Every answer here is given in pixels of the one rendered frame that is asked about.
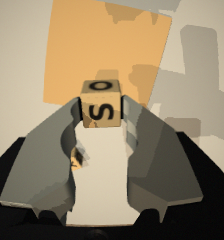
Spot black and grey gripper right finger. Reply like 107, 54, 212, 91
121, 95, 224, 240

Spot orange mat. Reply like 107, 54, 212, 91
43, 0, 172, 108

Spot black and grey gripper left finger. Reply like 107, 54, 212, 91
0, 96, 83, 231

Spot tan wooden letter block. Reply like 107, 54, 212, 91
71, 147, 83, 171
80, 79, 121, 128

